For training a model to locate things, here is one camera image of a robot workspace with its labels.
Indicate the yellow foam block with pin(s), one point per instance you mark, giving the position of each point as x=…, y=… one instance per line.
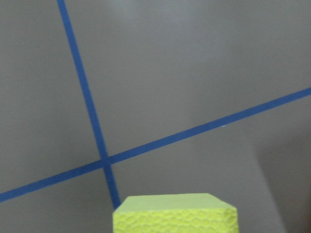
x=175, y=213

